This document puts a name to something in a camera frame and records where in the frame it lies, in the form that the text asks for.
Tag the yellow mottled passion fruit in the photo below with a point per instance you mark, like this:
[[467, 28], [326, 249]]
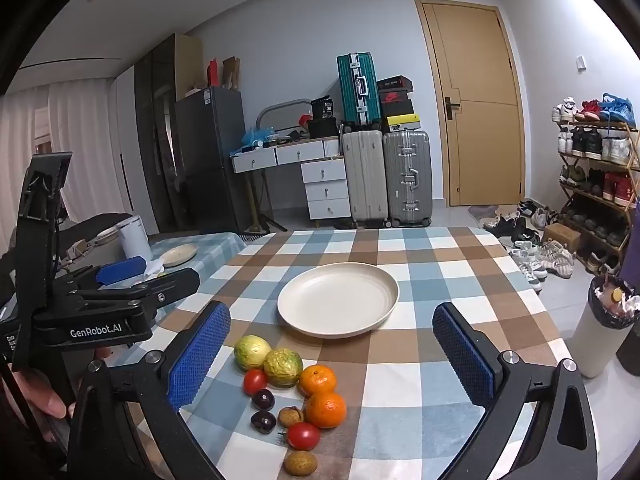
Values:
[[283, 367]]

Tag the beige suitcase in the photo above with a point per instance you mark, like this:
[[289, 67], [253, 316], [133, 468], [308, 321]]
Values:
[[365, 175]]

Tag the white desk with drawers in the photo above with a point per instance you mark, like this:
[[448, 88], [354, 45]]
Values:
[[325, 185]]

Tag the teal suitcase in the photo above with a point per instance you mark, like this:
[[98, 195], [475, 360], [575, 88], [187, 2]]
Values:
[[357, 85]]

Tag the blue plastic bag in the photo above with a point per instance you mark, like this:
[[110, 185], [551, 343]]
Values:
[[257, 136]]

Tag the red tomato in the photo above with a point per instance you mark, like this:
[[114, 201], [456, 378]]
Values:
[[255, 381], [304, 436]]

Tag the tan wooden door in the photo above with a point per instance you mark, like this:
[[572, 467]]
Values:
[[475, 150]]

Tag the black storage box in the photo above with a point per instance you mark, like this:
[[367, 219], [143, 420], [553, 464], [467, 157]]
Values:
[[324, 127]]

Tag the person's left hand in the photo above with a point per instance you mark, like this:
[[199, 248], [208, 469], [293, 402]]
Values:
[[45, 402]]

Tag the large cream plate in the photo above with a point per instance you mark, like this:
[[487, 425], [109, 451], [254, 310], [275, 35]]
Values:
[[338, 300]]

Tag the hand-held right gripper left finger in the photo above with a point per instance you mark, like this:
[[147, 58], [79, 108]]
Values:
[[200, 355]]

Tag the dark grey fridge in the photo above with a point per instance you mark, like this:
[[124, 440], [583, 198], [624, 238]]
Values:
[[210, 160]]

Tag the silver suitcase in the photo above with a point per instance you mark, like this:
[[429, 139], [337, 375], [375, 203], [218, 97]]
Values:
[[407, 175]]

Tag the grey floor cloth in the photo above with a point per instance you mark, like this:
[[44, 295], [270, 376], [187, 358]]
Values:
[[482, 211]]

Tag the white curtain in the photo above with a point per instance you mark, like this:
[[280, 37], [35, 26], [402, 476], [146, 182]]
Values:
[[85, 125]]

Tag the yellow black shoe box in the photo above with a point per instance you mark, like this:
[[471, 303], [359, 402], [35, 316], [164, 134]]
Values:
[[402, 121]]

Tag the brown paper bag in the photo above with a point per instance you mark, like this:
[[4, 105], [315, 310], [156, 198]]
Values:
[[231, 72]]

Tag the pile of loose shoes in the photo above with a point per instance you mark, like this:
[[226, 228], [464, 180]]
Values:
[[535, 255]]

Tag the wooden shoe rack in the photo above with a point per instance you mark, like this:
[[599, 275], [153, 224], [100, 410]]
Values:
[[631, 205]]

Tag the rows of racked shoes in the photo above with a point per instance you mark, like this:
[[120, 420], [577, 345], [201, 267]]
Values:
[[590, 142]]

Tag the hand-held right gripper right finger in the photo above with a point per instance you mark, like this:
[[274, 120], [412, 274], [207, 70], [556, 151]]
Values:
[[465, 355]]

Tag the white wall switch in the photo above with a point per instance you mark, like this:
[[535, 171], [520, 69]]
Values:
[[581, 62]]

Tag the light blue checkered tablecloth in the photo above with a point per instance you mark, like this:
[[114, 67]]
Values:
[[215, 250]]

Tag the red paper bag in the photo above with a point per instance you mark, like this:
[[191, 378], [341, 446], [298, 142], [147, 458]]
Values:
[[213, 72]]

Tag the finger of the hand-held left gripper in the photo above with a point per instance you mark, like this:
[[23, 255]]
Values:
[[165, 286], [120, 270]]

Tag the dark brown wardrobe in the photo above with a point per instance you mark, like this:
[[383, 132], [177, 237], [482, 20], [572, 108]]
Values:
[[152, 135]]

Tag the brown longan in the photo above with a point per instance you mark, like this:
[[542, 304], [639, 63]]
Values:
[[291, 416], [300, 462]]

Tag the tan cardboard box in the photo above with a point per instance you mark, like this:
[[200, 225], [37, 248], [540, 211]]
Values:
[[189, 65]]

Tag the dark cherry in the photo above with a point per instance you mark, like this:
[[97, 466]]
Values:
[[263, 421], [262, 399]]

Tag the small cream plate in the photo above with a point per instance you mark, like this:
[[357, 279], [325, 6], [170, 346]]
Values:
[[180, 255]]

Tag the white trash bin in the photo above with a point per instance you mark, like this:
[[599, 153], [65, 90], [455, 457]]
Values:
[[595, 340]]

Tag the brown blue checkered tablecloth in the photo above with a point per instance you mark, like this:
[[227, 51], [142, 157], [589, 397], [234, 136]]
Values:
[[425, 270]]

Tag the small brown cardboard box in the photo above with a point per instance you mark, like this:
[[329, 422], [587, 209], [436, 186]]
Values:
[[561, 236]]

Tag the white kettle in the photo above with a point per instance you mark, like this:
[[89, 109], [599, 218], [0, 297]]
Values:
[[132, 235]]

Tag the white tissue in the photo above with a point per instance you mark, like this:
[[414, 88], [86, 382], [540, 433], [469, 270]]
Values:
[[155, 269]]

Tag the pale green guava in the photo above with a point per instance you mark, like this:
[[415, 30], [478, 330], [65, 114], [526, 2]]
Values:
[[252, 352]]

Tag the grey metal chair frame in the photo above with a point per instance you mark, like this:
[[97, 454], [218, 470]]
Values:
[[280, 105]]

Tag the black printed bag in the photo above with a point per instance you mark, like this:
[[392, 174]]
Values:
[[323, 107]]

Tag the orange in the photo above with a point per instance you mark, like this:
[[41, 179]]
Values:
[[326, 410], [317, 380]]

